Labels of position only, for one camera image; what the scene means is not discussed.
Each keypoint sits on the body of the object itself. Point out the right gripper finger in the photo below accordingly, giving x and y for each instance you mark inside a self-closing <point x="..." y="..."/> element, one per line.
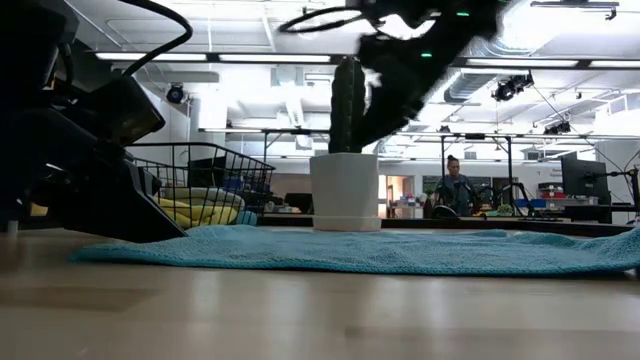
<point x="380" y="130"/>

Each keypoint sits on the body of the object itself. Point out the person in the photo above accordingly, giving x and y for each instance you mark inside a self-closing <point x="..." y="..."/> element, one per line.
<point x="455" y="192"/>

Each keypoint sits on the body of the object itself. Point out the black metal rack frame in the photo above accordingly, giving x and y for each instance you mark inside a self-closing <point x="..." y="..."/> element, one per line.
<point x="509" y="165"/>

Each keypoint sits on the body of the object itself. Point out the dark teal microfiber towel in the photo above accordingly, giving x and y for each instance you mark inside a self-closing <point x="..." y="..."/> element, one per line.
<point x="247" y="217"/>

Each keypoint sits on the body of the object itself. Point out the green cactus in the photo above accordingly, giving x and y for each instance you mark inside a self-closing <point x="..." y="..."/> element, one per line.
<point x="345" y="110"/>

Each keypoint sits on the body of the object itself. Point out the light blue microfiber towel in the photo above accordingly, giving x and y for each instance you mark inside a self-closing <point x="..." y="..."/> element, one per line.
<point x="375" y="252"/>

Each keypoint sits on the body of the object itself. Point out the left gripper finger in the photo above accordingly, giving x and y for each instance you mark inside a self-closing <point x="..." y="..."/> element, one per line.
<point x="135" y="215"/>

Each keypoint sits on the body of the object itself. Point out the black computer monitor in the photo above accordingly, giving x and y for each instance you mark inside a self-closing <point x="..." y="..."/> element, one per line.
<point x="205" y="172"/>
<point x="585" y="180"/>

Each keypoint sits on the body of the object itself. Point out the yellow microfiber towel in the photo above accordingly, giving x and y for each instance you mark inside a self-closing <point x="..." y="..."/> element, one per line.
<point x="200" y="215"/>

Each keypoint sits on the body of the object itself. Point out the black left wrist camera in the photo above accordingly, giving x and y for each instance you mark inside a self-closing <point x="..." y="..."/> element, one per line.
<point x="125" y="112"/>

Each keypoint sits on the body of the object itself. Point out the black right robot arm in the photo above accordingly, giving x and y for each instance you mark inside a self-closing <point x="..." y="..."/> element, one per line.
<point x="480" y="12"/>

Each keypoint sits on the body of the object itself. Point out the black ceiling spotlight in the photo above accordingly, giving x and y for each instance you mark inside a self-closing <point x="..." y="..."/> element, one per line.
<point x="175" y="94"/>
<point x="557" y="128"/>
<point x="510" y="89"/>

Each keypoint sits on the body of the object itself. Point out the black aluminium table frame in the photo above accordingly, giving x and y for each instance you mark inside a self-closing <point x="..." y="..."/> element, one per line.
<point x="575" y="227"/>

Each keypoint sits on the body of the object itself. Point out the white hexagonal plant pot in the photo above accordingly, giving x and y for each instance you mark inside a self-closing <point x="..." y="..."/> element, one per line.
<point x="345" y="185"/>

